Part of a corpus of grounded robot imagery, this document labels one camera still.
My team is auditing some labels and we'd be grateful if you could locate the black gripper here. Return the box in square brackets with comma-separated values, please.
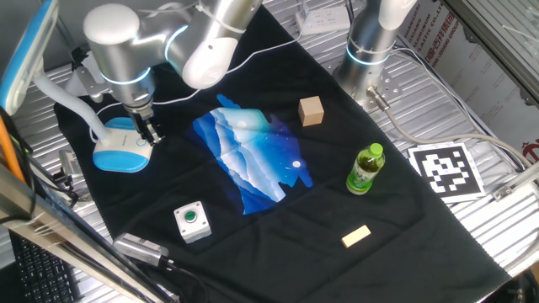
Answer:
[126, 108, 163, 147]

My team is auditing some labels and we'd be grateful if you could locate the blue and white desk lamp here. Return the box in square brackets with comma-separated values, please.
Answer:
[0, 0, 157, 173]

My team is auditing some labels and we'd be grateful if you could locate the white box with green button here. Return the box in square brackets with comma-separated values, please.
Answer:
[173, 200, 213, 245]

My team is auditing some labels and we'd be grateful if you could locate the wooden cube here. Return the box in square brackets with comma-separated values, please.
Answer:
[297, 95, 325, 127]

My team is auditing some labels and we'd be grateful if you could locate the black keyboard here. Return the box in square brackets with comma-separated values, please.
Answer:
[8, 231, 81, 303]

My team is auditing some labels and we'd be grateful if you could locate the black cloth with blue print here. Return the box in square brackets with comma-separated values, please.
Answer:
[53, 6, 513, 303]

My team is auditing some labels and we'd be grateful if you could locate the white power strip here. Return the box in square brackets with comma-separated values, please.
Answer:
[294, 6, 351, 37]

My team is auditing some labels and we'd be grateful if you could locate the green tea bottle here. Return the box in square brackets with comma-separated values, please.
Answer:
[345, 142, 387, 196]

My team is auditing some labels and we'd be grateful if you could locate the flat wooden block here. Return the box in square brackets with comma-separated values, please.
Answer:
[340, 224, 372, 249]

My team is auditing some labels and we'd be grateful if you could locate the black and white marker board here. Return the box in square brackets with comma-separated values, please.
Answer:
[407, 141, 487, 205]

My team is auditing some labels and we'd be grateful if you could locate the white panel with red print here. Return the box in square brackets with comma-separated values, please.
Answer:
[395, 0, 539, 165]

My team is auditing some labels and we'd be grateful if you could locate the wrist camera with grey bracket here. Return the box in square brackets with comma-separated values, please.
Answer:
[70, 45, 114, 104]

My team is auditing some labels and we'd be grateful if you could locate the small metal bracket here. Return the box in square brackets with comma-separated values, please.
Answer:
[57, 149, 92, 203]

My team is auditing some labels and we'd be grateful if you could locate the silver depth camera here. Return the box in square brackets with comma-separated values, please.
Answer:
[112, 232, 174, 268]

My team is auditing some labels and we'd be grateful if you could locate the aluminium frame beam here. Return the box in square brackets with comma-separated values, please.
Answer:
[441, 0, 539, 106]
[0, 163, 169, 303]

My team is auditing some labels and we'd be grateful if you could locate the orange cable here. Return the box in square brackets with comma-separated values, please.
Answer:
[0, 115, 26, 184]

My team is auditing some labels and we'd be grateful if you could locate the white lamp cable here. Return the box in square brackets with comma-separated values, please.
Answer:
[88, 29, 307, 144]

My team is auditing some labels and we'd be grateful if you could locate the black camera cable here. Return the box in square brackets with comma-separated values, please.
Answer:
[166, 258, 210, 303]

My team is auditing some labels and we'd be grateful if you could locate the thin white cable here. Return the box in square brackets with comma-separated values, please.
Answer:
[391, 46, 523, 165]

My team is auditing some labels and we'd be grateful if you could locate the thick grey robot cable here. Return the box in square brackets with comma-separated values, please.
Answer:
[366, 86, 534, 169]

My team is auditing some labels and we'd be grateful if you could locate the metal corner bracket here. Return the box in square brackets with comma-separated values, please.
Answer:
[492, 162, 539, 202]

